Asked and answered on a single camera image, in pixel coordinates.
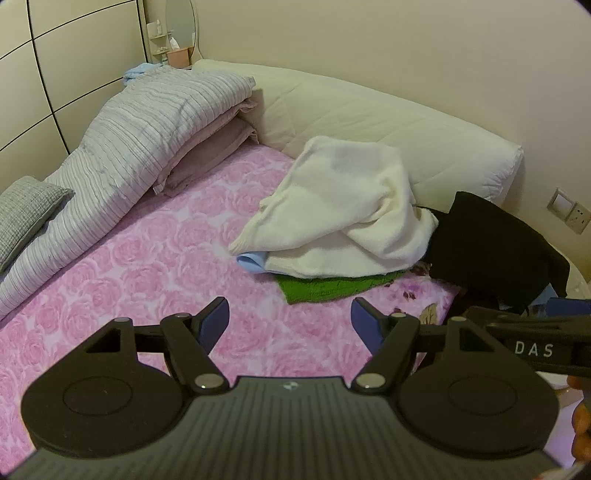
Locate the pink floral blanket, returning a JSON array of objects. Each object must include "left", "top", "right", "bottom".
[{"left": 0, "top": 141, "right": 465, "bottom": 462}]

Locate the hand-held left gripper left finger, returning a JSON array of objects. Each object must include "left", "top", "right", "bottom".
[{"left": 83, "top": 296, "right": 230, "bottom": 395}]

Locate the pale blue cloth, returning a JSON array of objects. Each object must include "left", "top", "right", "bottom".
[{"left": 122, "top": 64, "right": 162, "bottom": 86}]

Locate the mauve folded blanket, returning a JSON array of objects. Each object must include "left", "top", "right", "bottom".
[{"left": 152, "top": 97, "right": 259, "bottom": 198}]

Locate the grey pillow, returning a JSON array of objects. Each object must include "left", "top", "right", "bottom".
[{"left": 0, "top": 176, "right": 75, "bottom": 273}]

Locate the black garment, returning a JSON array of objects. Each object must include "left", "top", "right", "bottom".
[{"left": 427, "top": 191, "right": 571, "bottom": 315}]

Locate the green garment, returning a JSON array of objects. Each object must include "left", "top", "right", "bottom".
[{"left": 274, "top": 270, "right": 407, "bottom": 305}]

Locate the white fleece garment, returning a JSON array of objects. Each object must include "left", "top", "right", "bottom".
[{"left": 228, "top": 136, "right": 439, "bottom": 280}]

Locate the wall power socket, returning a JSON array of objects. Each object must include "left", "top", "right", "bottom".
[{"left": 566, "top": 203, "right": 591, "bottom": 234}]

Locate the pink box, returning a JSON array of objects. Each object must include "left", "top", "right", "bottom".
[{"left": 166, "top": 46, "right": 192, "bottom": 69}]

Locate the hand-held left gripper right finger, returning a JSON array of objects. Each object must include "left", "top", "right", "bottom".
[{"left": 350, "top": 296, "right": 502, "bottom": 395}]

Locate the light blue garment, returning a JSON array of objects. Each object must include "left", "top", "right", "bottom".
[{"left": 236, "top": 251, "right": 269, "bottom": 275}]

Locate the white vanity shelf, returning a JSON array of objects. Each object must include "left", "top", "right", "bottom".
[{"left": 147, "top": 21, "right": 169, "bottom": 65}]

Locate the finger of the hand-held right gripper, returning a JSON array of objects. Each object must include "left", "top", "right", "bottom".
[{"left": 464, "top": 298, "right": 591, "bottom": 329}]

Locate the wall light switch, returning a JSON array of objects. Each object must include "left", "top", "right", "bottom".
[{"left": 547, "top": 187, "right": 573, "bottom": 217}]

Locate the oval mirror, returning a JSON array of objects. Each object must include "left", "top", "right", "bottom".
[{"left": 165, "top": 0, "right": 198, "bottom": 49}]

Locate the grey striped quilt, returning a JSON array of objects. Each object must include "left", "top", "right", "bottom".
[{"left": 0, "top": 69, "right": 257, "bottom": 321}]

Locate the cream headboard cushion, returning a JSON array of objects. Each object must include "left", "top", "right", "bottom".
[{"left": 191, "top": 59, "right": 525, "bottom": 206}]

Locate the person's right hand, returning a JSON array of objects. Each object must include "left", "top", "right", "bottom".
[{"left": 567, "top": 375, "right": 591, "bottom": 467}]

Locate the cream wardrobe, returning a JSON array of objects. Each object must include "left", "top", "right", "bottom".
[{"left": 0, "top": 0, "right": 153, "bottom": 195}]

